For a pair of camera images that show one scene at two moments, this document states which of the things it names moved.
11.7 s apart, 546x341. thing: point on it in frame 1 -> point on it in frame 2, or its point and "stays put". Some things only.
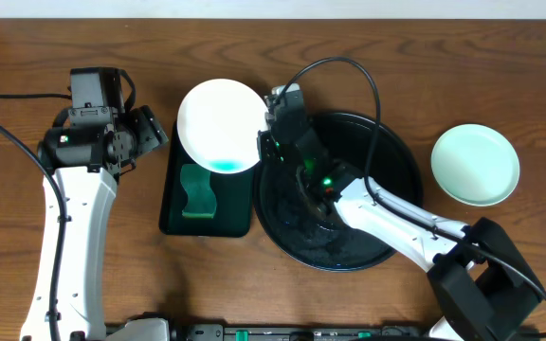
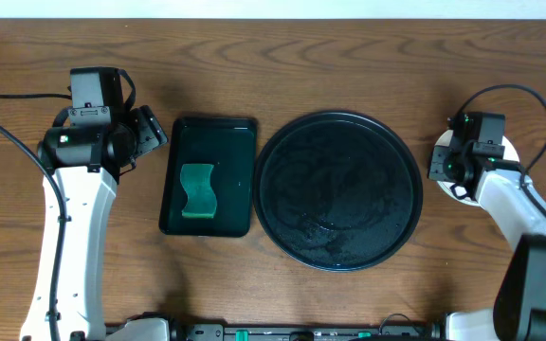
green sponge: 201,198 stays put
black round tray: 319,240 stays put
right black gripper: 267,151 -> 434,170
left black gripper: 149,128 stays put
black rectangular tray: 234,195 stays put
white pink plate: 218,124 -> 510,153
